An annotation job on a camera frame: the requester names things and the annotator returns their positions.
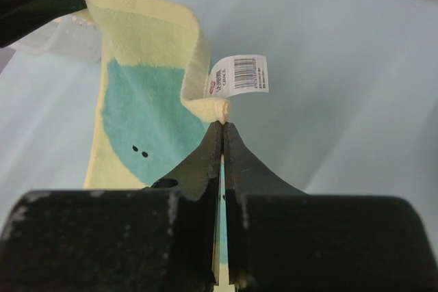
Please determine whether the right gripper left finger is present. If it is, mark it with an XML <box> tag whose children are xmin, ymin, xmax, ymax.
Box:
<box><xmin>1</xmin><ymin>122</ymin><xmax>222</xmax><ymax>291</ymax></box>

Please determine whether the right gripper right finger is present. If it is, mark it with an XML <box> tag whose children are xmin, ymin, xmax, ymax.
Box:
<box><xmin>222</xmin><ymin>123</ymin><xmax>437</xmax><ymax>291</ymax></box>

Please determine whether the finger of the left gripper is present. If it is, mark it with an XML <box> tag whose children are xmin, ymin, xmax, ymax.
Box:
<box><xmin>1</xmin><ymin>0</ymin><xmax>87</xmax><ymax>48</ymax></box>

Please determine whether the pale yellow towel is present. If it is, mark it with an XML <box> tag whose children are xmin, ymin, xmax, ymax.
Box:
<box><xmin>66</xmin><ymin>0</ymin><xmax>274</xmax><ymax>292</ymax></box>

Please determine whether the white perforated plastic basket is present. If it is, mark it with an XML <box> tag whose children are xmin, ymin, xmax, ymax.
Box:
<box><xmin>11</xmin><ymin>14</ymin><xmax>101</xmax><ymax>62</ymax></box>

